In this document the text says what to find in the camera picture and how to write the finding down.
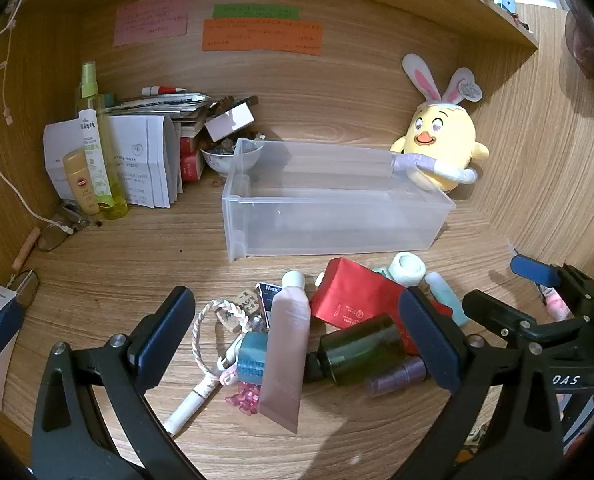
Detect dark purple spray bottle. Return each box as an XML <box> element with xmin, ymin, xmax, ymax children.
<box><xmin>364</xmin><ymin>355</ymin><xmax>430</xmax><ymax>397</ymax></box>

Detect white ceramic bowl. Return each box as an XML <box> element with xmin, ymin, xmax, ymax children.
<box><xmin>200</xmin><ymin>139</ymin><xmax>266</xmax><ymax>178</ymax></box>

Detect blue packet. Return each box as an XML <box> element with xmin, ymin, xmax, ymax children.
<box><xmin>255</xmin><ymin>281</ymin><xmax>284</xmax><ymax>328</ymax></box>

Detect small pink tube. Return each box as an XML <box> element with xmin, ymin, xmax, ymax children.
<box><xmin>546</xmin><ymin>285</ymin><xmax>574</xmax><ymax>319</ymax></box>

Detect stack of books and papers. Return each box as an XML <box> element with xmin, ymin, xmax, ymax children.
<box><xmin>104</xmin><ymin>92</ymin><xmax>212</xmax><ymax>136</ymax></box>

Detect yellow orange sunscreen bottle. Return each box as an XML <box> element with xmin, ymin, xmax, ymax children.
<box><xmin>62</xmin><ymin>149</ymin><xmax>100</xmax><ymax>217</ymax></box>

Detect dark metal clip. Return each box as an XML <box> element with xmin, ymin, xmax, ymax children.
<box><xmin>56</xmin><ymin>200</ymin><xmax>102</xmax><ymax>232</ymax></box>

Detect yellow chick plush toy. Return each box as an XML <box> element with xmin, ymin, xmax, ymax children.
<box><xmin>390</xmin><ymin>53</ymin><xmax>490</xmax><ymax>195</ymax></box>

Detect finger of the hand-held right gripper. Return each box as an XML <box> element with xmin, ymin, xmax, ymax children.
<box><xmin>463</xmin><ymin>289</ymin><xmax>544</xmax><ymax>349</ymax></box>
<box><xmin>510</xmin><ymin>255</ymin><xmax>578</xmax><ymax>291</ymax></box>

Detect folded white paper leaflets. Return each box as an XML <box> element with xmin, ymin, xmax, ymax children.
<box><xmin>43</xmin><ymin>114</ymin><xmax>182</xmax><ymax>209</ymax></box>

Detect brown wooden stick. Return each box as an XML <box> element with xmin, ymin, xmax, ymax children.
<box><xmin>11</xmin><ymin>226</ymin><xmax>42</xmax><ymax>272</ymax></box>

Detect pink paper note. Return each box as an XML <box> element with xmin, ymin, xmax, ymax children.
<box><xmin>113</xmin><ymin>0</ymin><xmax>188</xmax><ymax>48</ymax></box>

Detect orange paper note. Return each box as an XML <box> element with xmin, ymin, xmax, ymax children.
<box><xmin>201</xmin><ymin>18</ymin><xmax>324</xmax><ymax>57</ymax></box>

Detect pink cosmetic tube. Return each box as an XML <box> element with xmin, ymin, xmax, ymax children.
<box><xmin>258</xmin><ymin>270</ymin><xmax>312</xmax><ymax>434</ymax></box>

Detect dark green bottle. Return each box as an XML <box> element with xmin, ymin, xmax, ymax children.
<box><xmin>304</xmin><ymin>312</ymin><xmax>406</xmax><ymax>386</ymax></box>

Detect eyeglasses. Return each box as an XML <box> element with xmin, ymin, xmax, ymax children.
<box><xmin>7</xmin><ymin>217</ymin><xmax>90</xmax><ymax>306</ymax></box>

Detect red boxes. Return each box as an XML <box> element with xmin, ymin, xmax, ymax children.
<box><xmin>179</xmin><ymin>135</ymin><xmax>208</xmax><ymax>182</ymax></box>

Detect dark brown wooden piece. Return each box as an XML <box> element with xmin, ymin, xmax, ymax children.
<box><xmin>212</xmin><ymin>95</ymin><xmax>260</xmax><ymax>112</ymax></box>

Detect light blue small tube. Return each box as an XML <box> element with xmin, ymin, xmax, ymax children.
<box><xmin>424</xmin><ymin>271</ymin><xmax>466</xmax><ymax>327</ymax></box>

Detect red foil pouch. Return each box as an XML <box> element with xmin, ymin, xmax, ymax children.
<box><xmin>309</xmin><ymin>257</ymin><xmax>454</xmax><ymax>361</ymax></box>

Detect dark maroon object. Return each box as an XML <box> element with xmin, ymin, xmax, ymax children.
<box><xmin>564</xmin><ymin>5</ymin><xmax>594</xmax><ymax>80</ymax></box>

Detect green paper note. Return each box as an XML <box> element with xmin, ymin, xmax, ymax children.
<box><xmin>212</xmin><ymin>3</ymin><xmax>298</xmax><ymax>21</ymax></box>

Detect white tape roll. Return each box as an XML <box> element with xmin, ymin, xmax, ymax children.
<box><xmin>388</xmin><ymin>251</ymin><xmax>426</xmax><ymax>288</ymax></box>

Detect white green sunscreen tube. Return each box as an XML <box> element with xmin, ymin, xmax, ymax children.
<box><xmin>77</xmin><ymin>109</ymin><xmax>114</xmax><ymax>211</ymax></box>

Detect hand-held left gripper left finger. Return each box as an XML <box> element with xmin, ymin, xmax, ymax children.
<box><xmin>31</xmin><ymin>286</ymin><xmax>212</xmax><ymax>480</ymax></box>

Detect green spray bottle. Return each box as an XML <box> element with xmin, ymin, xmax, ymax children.
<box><xmin>77</xmin><ymin>61</ymin><xmax>128</xmax><ymax>220</ymax></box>

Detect pink white braided bracelet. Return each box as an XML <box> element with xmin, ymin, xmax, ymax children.
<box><xmin>191</xmin><ymin>299</ymin><xmax>258</xmax><ymax>386</ymax></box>

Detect wooden tag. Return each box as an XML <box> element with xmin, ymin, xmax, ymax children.
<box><xmin>217</xmin><ymin>292</ymin><xmax>264</xmax><ymax>333</ymax></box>

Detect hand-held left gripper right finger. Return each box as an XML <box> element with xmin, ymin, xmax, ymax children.
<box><xmin>392</xmin><ymin>286</ymin><xmax>562</xmax><ymax>480</ymax></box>

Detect teal tape roll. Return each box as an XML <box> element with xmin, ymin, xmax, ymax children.
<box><xmin>237</xmin><ymin>331</ymin><xmax>269</xmax><ymax>385</ymax></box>

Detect white pen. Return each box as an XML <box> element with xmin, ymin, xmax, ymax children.
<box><xmin>163</xmin><ymin>332</ymin><xmax>245</xmax><ymax>436</ymax></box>

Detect pink crystal charm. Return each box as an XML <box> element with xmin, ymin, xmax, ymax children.
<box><xmin>225</xmin><ymin>381</ymin><xmax>262</xmax><ymax>417</ymax></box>

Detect clear plastic bin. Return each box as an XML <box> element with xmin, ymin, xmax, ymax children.
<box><xmin>221</xmin><ymin>139</ymin><xmax>456</xmax><ymax>262</ymax></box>

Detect small white box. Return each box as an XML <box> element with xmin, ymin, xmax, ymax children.
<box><xmin>204</xmin><ymin>102</ymin><xmax>256</xmax><ymax>142</ymax></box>

